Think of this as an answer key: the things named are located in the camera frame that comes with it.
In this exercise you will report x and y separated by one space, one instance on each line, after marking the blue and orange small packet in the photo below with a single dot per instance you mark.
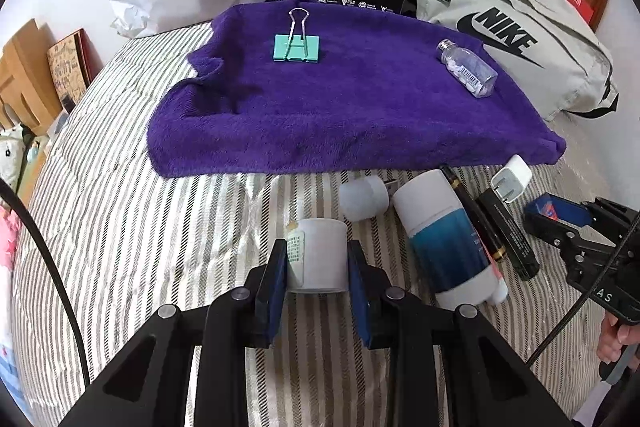
544 210

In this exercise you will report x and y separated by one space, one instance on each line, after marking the small frosted white bottle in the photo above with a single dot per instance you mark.
362 199

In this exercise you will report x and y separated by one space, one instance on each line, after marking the white and blue bottle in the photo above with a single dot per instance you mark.
445 247

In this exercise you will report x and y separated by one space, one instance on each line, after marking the white flowered pillow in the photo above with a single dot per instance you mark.
17 162

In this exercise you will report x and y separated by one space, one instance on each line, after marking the person's right hand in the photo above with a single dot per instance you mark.
617 337

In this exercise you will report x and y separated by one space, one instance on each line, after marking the teal binder clip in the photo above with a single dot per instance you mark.
297 49

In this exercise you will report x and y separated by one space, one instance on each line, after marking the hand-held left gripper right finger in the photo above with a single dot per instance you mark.
360 299

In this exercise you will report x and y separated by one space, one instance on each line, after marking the white jar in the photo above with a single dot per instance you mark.
322 252

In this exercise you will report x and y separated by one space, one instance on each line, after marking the brown patterned book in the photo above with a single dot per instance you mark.
70 67

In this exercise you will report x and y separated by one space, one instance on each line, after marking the pink blanket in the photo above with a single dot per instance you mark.
6 267

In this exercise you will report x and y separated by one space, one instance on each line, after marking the clear pill bottle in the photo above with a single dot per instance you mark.
470 74

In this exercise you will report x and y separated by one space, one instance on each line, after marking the purple fluffy towel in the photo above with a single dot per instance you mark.
325 107

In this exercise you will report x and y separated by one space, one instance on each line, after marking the wooden headboard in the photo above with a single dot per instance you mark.
25 72

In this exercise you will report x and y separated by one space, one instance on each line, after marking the white charger plug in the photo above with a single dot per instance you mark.
515 172

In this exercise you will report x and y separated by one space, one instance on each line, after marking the black rectangular case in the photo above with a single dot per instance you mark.
510 237

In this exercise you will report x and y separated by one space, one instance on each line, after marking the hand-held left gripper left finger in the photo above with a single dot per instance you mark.
277 289

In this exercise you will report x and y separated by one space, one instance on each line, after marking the striped bed sheet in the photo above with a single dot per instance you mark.
150 232

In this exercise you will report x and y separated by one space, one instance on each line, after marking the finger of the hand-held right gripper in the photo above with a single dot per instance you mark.
547 232
570 212

